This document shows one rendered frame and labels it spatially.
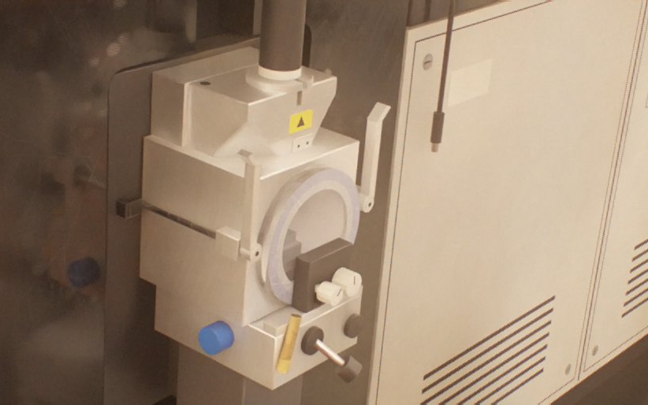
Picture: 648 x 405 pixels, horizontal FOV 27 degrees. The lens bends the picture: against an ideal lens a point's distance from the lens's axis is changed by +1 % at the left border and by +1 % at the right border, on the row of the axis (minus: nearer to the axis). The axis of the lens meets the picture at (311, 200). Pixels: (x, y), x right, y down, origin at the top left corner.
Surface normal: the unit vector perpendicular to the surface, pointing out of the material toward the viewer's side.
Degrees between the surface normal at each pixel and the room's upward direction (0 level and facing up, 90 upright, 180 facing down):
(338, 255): 90
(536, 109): 90
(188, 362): 90
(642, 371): 0
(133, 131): 90
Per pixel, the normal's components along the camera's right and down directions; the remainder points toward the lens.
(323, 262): 0.77, 0.31
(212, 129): -0.64, 0.26
